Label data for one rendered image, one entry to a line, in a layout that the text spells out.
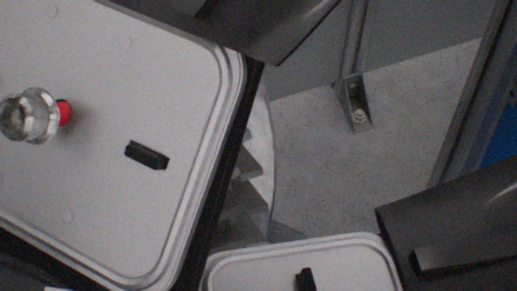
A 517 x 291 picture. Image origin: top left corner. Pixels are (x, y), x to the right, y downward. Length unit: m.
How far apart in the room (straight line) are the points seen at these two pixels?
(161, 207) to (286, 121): 1.46
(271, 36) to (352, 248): 0.12
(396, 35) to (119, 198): 1.41
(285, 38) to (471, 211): 0.14
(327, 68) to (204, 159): 1.41
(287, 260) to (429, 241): 0.05
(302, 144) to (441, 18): 0.29
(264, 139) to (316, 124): 1.23
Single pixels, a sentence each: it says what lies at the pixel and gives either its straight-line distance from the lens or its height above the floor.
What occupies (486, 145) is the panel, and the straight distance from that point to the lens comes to 1.07.
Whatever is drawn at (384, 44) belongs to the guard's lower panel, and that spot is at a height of 0.12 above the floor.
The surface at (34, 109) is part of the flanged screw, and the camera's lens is 0.25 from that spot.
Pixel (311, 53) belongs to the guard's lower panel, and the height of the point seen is 0.16.
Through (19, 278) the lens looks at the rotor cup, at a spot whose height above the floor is 1.24.
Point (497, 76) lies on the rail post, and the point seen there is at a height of 0.68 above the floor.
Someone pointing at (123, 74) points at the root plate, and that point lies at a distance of 0.25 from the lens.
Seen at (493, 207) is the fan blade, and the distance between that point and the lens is 0.35.
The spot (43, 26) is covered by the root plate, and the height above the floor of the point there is 1.26.
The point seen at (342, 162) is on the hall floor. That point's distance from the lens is 1.67.
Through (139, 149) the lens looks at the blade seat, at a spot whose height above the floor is 1.26.
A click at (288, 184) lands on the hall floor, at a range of 1.65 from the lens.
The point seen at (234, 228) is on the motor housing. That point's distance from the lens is 0.40.
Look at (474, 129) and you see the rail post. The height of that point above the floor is 0.58.
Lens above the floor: 1.47
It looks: 61 degrees down
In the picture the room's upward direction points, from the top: 3 degrees clockwise
